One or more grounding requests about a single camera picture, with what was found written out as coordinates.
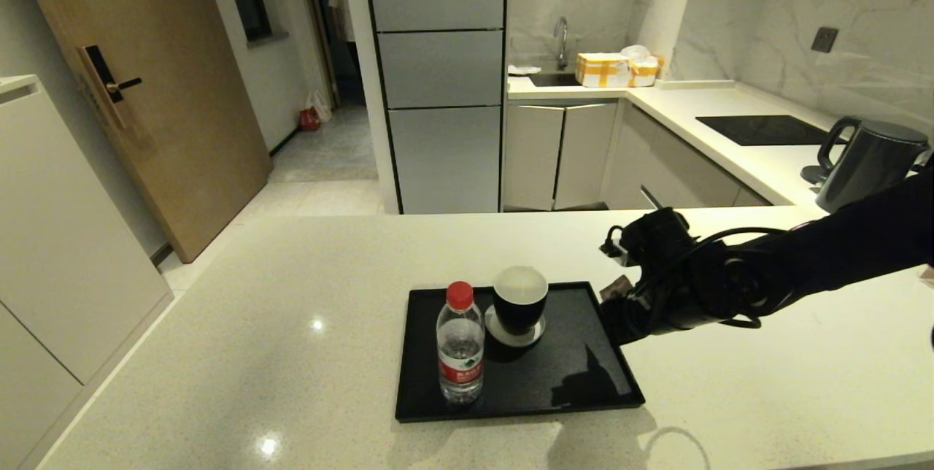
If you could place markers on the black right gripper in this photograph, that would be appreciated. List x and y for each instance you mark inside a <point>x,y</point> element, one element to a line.
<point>668,306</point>

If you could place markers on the pink oolong tea packet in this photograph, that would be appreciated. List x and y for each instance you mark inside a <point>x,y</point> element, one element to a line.
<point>616,287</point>

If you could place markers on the clear water bottle red label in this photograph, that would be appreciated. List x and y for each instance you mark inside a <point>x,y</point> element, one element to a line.
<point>460,353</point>

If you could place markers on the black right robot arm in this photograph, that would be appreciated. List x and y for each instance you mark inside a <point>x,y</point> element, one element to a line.
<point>839,251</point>

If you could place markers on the black cup white inside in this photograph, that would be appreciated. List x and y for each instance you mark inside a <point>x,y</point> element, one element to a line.
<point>519,309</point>

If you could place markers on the black electric kettle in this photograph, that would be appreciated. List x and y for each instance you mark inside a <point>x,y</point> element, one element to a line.
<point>875,156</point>

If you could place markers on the white saucer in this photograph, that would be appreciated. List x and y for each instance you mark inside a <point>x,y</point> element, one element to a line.
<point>512,341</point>

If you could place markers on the black rectangular serving tray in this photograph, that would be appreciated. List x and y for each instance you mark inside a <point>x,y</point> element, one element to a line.
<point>511,382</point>

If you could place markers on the grey counter drawer cabinet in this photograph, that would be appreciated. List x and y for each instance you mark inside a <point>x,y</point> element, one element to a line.
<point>671,169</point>

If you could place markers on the grey sink cabinet door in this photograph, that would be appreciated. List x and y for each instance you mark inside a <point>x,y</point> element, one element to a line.
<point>586,155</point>
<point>531,158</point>

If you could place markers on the black induction cooktop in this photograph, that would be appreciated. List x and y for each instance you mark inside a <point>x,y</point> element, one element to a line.
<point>766,130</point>

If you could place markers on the small box yellow tape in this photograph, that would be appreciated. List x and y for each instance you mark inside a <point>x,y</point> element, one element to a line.
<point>645,73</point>

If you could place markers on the large box yellow tape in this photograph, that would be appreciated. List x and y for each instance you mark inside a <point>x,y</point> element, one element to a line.
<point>601,71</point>

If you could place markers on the dark kitchen sink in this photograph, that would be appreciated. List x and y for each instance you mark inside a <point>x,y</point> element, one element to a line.
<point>553,79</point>

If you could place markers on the white crumpled plastic bag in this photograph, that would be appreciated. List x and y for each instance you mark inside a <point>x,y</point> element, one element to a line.
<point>635,53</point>

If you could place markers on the tall grey refrigerator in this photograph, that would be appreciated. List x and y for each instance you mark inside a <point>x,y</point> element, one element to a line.
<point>438,127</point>

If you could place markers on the white cloth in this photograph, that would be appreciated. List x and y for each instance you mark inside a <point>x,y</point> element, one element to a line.
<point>522,70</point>

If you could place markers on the chrome sink faucet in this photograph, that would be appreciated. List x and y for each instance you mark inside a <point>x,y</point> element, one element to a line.
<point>562,52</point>

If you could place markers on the red bag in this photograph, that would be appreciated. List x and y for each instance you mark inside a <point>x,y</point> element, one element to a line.
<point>309,120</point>

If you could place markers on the wooden door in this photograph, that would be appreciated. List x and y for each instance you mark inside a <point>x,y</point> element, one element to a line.
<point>182,127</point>

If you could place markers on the white storage cabinet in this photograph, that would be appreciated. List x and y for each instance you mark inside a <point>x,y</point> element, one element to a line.
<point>66,236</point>

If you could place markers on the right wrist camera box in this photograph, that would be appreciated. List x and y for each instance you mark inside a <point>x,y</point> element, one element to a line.
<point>657,233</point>

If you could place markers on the dark wall socket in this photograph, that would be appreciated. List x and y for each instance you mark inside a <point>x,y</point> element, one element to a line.
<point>824,40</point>

